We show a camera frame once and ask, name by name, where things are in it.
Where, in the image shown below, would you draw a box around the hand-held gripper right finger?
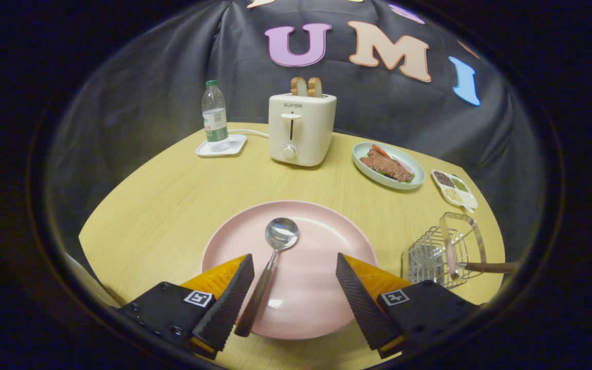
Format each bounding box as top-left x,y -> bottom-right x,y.
336,252 -> 482,359

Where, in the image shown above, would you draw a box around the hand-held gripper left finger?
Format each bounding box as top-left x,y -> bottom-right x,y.
119,253 -> 255,360

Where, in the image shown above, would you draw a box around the wooden handled metal spoon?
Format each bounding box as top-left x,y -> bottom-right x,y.
234,217 -> 300,338

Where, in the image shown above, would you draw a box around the wooden handled metal fork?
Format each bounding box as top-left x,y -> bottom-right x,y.
455,261 -> 520,274

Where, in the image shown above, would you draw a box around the pink round plate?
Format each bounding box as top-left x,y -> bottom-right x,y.
201,200 -> 379,340

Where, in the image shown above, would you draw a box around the pale green plate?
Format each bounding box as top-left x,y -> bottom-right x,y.
352,142 -> 426,191

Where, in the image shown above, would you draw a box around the cooked meat slices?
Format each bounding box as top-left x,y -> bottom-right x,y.
360,149 -> 414,182

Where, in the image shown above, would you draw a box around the white divided spice dish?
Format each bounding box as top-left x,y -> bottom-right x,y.
431,170 -> 479,213

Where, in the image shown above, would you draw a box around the small white square tray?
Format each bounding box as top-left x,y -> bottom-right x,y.
196,134 -> 248,157

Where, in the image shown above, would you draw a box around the cream white toaster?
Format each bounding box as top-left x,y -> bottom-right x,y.
268,92 -> 337,167

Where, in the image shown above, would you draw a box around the clear plastic water bottle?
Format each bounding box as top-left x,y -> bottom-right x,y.
201,80 -> 229,152

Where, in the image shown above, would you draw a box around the metal wire cutlery rack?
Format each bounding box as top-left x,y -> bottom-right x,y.
401,212 -> 487,289

